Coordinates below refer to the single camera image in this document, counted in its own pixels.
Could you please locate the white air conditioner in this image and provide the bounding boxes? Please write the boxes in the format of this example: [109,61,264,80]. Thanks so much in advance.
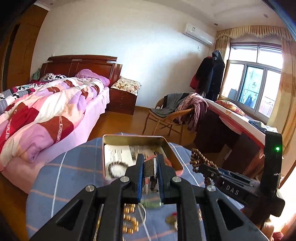
[183,23,214,46]

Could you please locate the yellow curtain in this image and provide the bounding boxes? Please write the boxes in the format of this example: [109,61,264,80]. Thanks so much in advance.
[215,24,296,156]

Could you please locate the dark wooden headboard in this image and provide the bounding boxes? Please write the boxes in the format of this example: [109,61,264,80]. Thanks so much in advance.
[40,55,122,85]

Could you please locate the blue plaid tablecloth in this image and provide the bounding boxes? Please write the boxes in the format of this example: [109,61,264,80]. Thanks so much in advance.
[25,133,245,241]

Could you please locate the folded clothes on desk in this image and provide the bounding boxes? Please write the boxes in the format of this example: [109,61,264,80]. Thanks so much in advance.
[248,120,278,133]

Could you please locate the floral cushion on desk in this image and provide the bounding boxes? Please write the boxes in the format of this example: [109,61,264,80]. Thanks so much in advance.
[215,100,246,116]

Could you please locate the wicker chair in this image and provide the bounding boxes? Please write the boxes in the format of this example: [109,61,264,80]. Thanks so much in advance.
[142,93,198,143]

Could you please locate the pink tin box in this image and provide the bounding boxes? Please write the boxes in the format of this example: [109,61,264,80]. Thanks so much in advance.
[102,133,185,183]

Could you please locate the silver bangle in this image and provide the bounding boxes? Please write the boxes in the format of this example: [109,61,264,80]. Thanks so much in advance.
[137,203,147,225]

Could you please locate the grey garment on chair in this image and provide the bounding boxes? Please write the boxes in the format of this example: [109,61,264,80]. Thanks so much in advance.
[151,92,189,118]

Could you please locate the bed with pink sheet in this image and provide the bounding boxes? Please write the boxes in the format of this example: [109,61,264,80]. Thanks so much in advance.
[1,87,110,193]

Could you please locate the mauve scarf on chair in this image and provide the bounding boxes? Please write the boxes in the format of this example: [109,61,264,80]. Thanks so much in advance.
[176,93,208,132]

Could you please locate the person's right hand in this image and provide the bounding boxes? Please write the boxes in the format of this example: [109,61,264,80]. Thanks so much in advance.
[240,207,284,240]

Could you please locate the hanging dark coats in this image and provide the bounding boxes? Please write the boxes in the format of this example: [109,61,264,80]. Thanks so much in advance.
[190,50,225,101]

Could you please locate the purple pillow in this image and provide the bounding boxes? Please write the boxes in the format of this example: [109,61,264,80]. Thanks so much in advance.
[75,69,110,87]

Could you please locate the gold bead necklace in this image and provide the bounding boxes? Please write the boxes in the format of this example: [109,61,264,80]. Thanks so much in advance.
[122,203,140,235]

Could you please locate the gold pendant red cord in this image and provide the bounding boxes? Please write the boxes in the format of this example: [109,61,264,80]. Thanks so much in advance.
[164,211,179,231]

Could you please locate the pink patchwork quilt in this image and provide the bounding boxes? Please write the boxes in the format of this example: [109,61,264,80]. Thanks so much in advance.
[1,77,106,170]

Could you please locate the white paper leaflet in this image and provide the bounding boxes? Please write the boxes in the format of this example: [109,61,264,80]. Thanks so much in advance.
[104,144,159,180]

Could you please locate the silver mesh watch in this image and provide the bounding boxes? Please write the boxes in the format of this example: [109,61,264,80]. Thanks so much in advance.
[142,156,159,194]

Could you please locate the black bead bracelet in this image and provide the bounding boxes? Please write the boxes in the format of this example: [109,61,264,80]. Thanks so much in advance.
[107,161,129,179]

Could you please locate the green jade bangle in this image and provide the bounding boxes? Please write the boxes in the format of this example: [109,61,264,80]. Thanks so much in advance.
[140,200,162,209]

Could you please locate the wooden wardrobe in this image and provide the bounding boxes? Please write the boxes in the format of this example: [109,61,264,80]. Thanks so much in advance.
[1,4,48,91]

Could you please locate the window with frame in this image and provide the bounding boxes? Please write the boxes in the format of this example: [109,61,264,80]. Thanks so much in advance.
[219,42,283,123]

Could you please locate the wooden nightstand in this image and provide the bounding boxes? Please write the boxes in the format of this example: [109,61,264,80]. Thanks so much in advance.
[106,88,137,115]

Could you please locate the brown wooden bead necklace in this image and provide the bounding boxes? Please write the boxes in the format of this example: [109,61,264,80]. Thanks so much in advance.
[189,148,218,187]

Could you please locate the dark wooden desk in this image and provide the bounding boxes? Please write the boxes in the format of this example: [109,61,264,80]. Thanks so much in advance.
[193,99,265,178]

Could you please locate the floral cloth on nightstand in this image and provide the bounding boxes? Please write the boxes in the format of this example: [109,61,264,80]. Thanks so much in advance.
[111,76,141,96]

